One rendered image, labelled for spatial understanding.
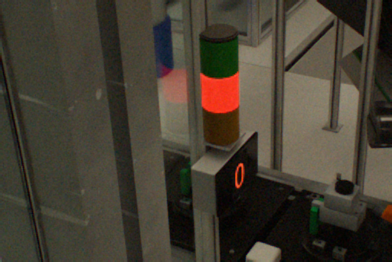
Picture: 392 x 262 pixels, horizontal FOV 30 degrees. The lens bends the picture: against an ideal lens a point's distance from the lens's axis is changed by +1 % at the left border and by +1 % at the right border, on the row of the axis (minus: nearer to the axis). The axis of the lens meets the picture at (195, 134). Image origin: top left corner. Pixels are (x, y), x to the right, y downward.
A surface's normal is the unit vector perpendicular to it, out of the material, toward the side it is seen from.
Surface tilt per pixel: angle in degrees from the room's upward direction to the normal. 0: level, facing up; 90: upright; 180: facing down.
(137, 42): 90
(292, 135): 0
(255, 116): 0
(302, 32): 0
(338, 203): 90
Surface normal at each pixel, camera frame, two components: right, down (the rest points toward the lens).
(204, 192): -0.50, 0.47
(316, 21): -0.04, -0.85
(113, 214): 0.87, 0.23
